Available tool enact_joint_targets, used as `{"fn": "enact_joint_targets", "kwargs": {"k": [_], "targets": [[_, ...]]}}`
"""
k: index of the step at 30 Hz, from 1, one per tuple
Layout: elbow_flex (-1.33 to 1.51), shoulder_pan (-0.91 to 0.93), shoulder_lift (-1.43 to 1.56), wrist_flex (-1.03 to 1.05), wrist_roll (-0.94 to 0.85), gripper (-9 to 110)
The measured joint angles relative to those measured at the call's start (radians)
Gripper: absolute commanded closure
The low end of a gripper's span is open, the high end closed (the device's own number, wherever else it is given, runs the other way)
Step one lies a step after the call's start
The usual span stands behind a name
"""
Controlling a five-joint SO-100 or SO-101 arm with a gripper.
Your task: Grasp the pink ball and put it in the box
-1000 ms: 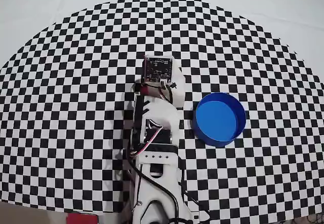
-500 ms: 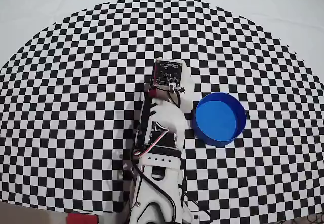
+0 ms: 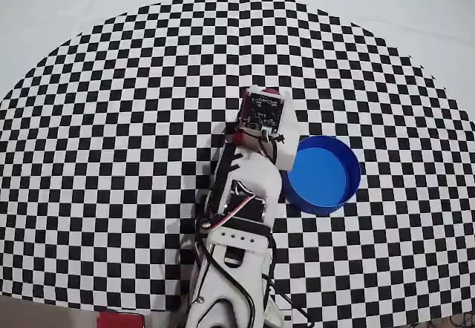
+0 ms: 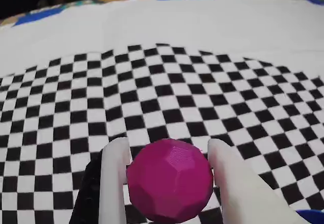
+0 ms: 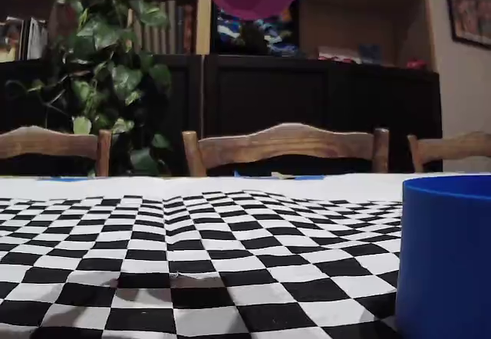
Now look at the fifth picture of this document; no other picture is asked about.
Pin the pink flat box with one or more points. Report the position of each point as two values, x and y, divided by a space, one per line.
337 53

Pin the blue round box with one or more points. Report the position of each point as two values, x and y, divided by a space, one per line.
449 258

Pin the light wood bookshelf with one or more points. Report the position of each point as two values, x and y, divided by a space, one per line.
203 17

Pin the row of brown books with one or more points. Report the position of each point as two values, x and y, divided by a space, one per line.
180 28

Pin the starry night picture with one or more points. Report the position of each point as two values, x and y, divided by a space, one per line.
226 32

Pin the small blue jar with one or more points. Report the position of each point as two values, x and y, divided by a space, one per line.
370 53

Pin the green pothos plant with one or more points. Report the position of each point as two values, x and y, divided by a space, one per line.
103 36

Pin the black low cabinet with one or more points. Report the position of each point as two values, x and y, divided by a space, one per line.
268 93

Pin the small red toy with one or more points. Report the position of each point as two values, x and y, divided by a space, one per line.
417 63

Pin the wooden chair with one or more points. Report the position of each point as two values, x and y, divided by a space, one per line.
287 143
452 151
46 143

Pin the grey upright books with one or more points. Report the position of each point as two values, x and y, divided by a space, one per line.
36 40

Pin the beige picture book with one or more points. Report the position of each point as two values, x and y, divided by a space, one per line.
9 40

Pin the black white checkered mat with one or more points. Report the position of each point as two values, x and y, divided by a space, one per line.
192 258

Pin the large framed wall picture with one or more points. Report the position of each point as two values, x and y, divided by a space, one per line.
472 9

